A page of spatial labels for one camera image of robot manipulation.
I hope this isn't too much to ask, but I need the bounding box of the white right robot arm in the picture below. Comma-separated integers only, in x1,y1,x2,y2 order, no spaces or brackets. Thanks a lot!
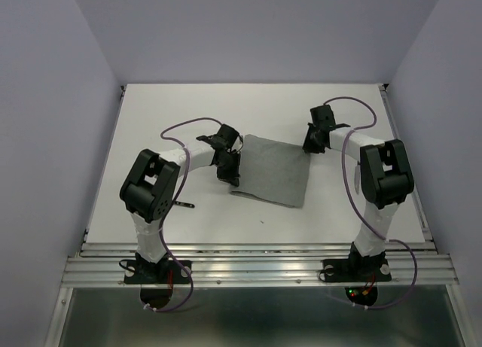
303,102,414,279

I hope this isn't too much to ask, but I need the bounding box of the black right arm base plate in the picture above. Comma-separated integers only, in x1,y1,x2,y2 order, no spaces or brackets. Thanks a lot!
319,258,392,285

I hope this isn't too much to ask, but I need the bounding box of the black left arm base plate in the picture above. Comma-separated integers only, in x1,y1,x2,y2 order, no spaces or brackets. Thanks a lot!
118,259,190,285

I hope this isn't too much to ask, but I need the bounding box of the black handled knife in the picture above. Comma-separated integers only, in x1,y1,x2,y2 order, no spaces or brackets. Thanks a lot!
354,163,361,195

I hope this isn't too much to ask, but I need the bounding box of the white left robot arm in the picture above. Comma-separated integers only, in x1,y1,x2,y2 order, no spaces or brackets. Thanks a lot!
120,124,243,282

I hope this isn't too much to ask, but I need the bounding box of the grey cloth napkin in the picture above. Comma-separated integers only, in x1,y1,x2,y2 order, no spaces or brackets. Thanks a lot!
230,134,311,209

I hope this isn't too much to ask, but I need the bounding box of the black handled fork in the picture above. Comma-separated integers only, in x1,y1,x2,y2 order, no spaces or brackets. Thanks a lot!
174,201,195,209

